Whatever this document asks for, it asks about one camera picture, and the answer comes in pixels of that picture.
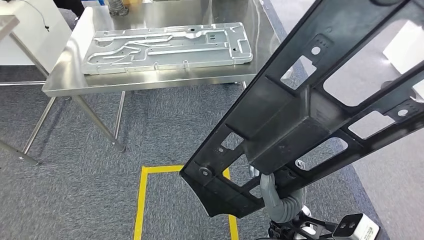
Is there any long black plastic part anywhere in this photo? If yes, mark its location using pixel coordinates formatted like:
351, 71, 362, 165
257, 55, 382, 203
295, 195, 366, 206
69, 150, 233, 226
178, 0, 424, 220

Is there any stainless steel workbench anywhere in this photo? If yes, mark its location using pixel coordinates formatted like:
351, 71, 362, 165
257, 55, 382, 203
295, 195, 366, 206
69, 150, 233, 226
41, 0, 289, 154

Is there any machined aluminium fixture plate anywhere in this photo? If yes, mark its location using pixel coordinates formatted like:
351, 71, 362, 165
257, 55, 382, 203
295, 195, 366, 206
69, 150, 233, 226
80, 21, 254, 76

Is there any yellow floor tape square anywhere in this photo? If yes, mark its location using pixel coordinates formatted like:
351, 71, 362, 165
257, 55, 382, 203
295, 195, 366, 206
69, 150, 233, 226
133, 164, 240, 240

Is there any person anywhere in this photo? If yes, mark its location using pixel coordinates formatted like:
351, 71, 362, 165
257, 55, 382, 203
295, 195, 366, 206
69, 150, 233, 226
52, 0, 86, 18

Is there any white panel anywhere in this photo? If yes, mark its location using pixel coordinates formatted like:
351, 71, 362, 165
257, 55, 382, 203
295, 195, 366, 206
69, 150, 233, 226
0, 0, 73, 67

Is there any white plinth block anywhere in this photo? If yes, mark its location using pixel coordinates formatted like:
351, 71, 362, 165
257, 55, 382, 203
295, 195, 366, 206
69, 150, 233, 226
382, 19, 424, 102

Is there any small steel table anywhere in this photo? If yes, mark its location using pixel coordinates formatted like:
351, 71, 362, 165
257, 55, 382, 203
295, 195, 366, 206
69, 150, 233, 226
0, 14, 72, 167

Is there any grey flexible duct hose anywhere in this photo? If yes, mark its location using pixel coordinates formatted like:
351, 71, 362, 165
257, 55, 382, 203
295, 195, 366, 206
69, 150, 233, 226
106, 0, 130, 17

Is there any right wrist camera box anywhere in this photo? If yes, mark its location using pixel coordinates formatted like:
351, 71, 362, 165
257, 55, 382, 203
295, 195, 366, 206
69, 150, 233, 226
331, 212, 381, 240

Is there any thin black hanging cable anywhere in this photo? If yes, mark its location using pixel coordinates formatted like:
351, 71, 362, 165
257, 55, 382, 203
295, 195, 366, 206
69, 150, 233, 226
19, 0, 51, 33

